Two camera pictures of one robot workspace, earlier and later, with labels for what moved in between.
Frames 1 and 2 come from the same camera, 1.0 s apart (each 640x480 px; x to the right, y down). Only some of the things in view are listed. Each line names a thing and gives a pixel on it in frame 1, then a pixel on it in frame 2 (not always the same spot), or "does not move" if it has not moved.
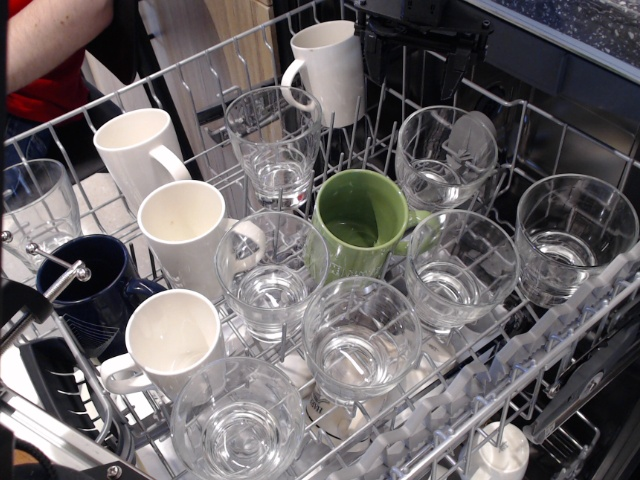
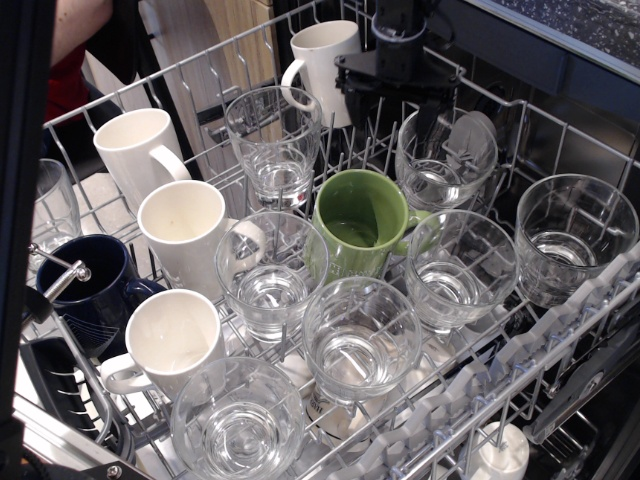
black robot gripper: [450, 21] to [400, 64]
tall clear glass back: [276, 131] does not move
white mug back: [332, 59] does not move
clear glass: [446, 156] does not move
